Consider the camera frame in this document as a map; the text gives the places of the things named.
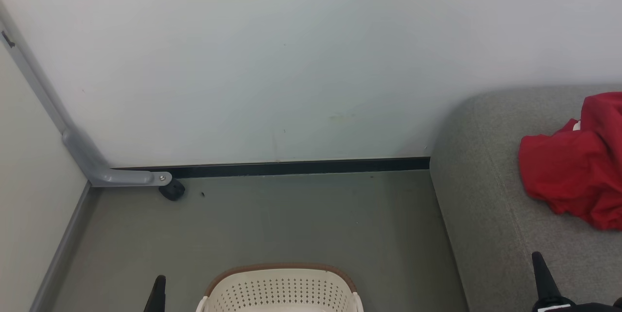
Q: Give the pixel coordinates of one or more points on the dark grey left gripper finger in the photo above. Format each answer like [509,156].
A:
[156,297]

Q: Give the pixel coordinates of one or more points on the grey right gripper green band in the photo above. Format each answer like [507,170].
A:
[583,307]

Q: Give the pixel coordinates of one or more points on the red and white garment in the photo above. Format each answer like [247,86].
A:
[573,176]

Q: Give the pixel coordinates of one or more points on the cream perforated laundry basket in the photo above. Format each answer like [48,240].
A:
[279,292]

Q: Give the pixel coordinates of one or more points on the grey fabric sofa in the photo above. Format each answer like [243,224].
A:
[491,205]

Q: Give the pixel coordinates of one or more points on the black caster wheel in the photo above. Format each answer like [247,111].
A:
[172,190]

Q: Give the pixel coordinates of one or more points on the grey metal partition foot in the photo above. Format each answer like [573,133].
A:
[92,164]

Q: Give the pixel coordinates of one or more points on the black wall baseboard strip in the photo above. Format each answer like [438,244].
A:
[291,167]

